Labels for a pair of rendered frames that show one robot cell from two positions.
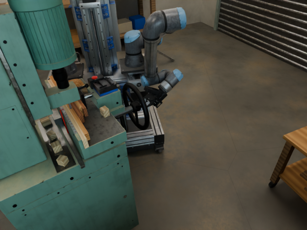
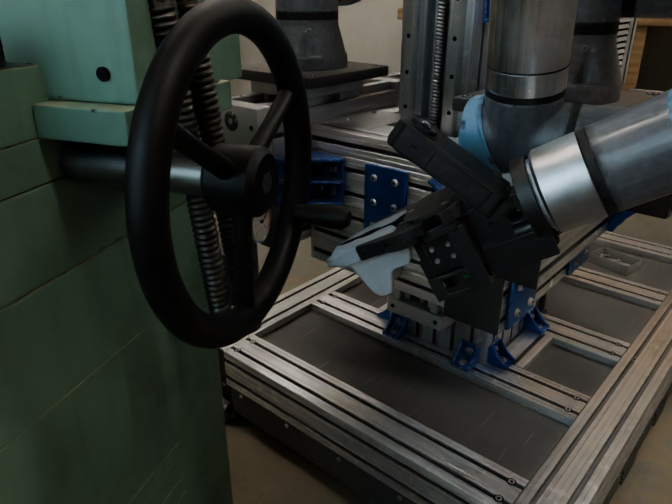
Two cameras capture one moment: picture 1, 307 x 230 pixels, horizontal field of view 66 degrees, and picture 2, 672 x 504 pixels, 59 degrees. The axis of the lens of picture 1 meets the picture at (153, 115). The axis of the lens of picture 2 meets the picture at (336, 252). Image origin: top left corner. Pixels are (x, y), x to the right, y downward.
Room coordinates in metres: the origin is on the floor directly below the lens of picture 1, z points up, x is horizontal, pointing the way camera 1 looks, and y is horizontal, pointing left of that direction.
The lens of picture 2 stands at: (0.84, -0.32, 0.96)
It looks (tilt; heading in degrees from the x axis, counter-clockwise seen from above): 25 degrees down; 49
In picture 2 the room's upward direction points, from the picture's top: straight up
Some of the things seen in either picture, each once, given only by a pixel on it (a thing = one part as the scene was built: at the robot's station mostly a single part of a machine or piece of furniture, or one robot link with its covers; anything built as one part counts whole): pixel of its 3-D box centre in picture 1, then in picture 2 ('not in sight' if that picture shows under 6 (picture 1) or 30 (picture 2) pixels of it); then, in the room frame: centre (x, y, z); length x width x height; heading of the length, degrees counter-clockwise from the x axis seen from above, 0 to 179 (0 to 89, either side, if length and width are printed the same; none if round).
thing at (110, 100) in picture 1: (104, 96); (117, 39); (1.07, 0.26, 0.91); 0.15 x 0.14 x 0.09; 31
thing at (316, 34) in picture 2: (65, 65); (307, 38); (1.57, 0.61, 0.87); 0.15 x 0.15 x 0.10
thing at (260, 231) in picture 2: not in sight; (250, 226); (1.26, 0.35, 0.65); 0.06 x 0.04 x 0.08; 31
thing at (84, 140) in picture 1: (65, 108); not in sight; (0.96, 0.44, 0.92); 0.60 x 0.02 x 0.05; 31
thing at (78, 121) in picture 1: (66, 102); not in sight; (1.01, 0.45, 0.92); 0.62 x 0.02 x 0.04; 31
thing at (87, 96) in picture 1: (87, 96); not in sight; (1.02, 0.34, 0.95); 0.09 x 0.07 x 0.09; 31
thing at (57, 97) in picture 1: (62, 96); not in sight; (0.92, 0.41, 1.03); 0.14 x 0.07 x 0.09; 121
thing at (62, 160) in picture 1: (62, 160); not in sight; (0.71, 0.42, 0.82); 0.04 x 0.03 x 0.03; 70
